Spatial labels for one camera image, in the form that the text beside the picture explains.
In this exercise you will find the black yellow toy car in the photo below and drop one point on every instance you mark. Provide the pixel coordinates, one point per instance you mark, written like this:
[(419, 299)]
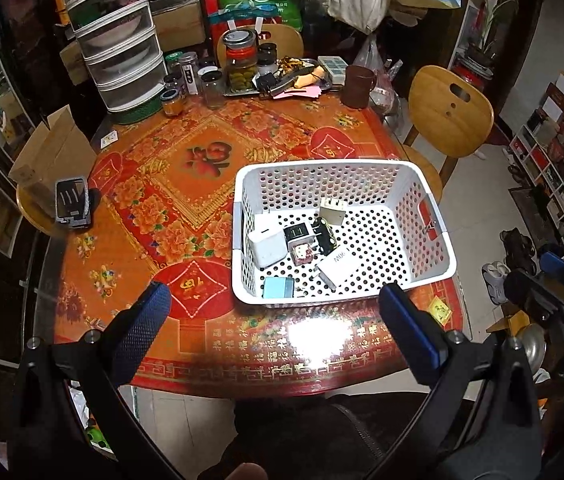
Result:
[(324, 236)]

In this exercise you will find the black green digital charger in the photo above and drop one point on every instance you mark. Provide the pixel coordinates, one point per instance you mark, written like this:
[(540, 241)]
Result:
[(298, 233)]

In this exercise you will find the beige plug adapter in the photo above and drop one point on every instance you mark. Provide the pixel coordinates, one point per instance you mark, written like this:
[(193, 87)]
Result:
[(333, 211)]

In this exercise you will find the white stacked drawer organizer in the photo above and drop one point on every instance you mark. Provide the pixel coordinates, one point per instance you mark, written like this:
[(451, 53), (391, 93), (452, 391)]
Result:
[(121, 51)]

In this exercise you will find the white cube charger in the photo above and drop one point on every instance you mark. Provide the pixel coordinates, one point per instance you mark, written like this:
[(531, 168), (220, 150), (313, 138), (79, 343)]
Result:
[(267, 241)]

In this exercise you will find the glass jar of pickles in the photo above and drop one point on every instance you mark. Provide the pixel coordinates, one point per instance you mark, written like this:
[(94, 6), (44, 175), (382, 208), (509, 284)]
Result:
[(241, 58)]

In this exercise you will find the white flat power adapter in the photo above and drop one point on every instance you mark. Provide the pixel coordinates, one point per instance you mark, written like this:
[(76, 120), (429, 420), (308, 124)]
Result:
[(337, 268)]

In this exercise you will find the white perforated plastic basket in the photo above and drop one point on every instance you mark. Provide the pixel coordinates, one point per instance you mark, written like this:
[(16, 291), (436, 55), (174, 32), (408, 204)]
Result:
[(393, 225)]

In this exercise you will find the brown cardboard box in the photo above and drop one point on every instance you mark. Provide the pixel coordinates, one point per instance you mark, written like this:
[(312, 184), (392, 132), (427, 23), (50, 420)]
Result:
[(56, 150)]

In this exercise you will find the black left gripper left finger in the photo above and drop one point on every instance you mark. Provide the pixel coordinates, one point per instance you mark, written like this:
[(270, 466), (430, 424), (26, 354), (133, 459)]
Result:
[(47, 440)]

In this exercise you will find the round wooden stool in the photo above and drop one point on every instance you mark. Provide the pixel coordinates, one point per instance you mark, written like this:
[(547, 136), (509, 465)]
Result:
[(36, 216)]

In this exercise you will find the grey black phone stand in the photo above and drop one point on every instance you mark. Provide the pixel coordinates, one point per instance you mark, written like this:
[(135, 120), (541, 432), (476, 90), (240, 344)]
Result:
[(75, 203)]

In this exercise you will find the small orange jar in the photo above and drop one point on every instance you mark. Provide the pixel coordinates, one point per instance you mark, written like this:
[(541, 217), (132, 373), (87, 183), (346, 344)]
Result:
[(172, 102)]

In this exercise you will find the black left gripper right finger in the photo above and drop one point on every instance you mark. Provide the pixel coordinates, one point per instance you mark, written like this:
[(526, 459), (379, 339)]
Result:
[(480, 419)]

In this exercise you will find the wooden chair with holes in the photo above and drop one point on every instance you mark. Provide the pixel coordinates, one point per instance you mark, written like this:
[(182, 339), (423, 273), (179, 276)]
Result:
[(451, 115)]

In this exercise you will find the pink paper sheet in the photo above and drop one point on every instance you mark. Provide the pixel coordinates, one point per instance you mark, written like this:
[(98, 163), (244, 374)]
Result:
[(308, 92)]

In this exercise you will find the clear glass jar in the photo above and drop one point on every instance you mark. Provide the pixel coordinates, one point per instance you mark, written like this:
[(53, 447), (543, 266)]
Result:
[(213, 89)]

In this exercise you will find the Hello Kitty charger plug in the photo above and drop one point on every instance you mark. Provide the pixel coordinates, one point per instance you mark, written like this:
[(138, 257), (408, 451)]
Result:
[(302, 254)]

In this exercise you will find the teal charger plug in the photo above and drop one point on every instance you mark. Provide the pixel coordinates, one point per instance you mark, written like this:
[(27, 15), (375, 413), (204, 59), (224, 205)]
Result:
[(278, 287)]

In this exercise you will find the brown mug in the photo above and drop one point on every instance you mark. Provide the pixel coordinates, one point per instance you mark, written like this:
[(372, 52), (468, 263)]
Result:
[(359, 83)]

